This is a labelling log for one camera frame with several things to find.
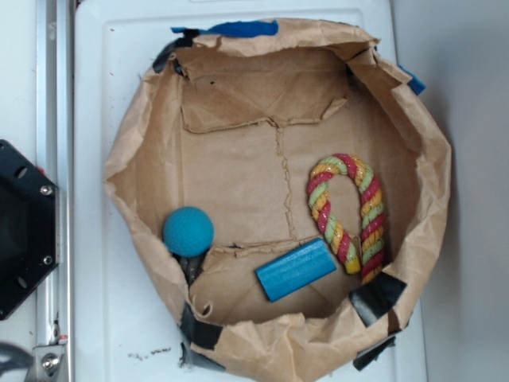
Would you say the blue dimpled ball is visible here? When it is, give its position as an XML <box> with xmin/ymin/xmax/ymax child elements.
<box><xmin>162</xmin><ymin>207</ymin><xmax>215</xmax><ymax>258</ymax></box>

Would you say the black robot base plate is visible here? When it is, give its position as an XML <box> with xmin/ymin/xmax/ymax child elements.
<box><xmin>1</xmin><ymin>139</ymin><xmax>57</xmax><ymax>321</ymax></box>

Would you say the brown paper bag tray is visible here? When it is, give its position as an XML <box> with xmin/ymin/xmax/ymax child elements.
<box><xmin>104</xmin><ymin>19</ymin><xmax>451</xmax><ymax>381</ymax></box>

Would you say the white cutting board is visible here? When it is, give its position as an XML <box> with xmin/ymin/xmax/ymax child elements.
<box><xmin>73</xmin><ymin>0</ymin><xmax>429</xmax><ymax>382</ymax></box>

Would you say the blue wooden block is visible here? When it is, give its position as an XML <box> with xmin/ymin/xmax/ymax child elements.
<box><xmin>255</xmin><ymin>239</ymin><xmax>336</xmax><ymax>302</ymax></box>

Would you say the multicolour rope toy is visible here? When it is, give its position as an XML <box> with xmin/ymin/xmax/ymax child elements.
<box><xmin>307</xmin><ymin>154</ymin><xmax>385</xmax><ymax>285</ymax></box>

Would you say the aluminium frame rail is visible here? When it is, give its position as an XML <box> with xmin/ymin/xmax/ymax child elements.
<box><xmin>36</xmin><ymin>1</ymin><xmax>77</xmax><ymax>381</ymax></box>

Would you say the metal corner bracket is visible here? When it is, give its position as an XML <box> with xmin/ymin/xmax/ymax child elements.
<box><xmin>29</xmin><ymin>345</ymin><xmax>65</xmax><ymax>382</ymax></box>

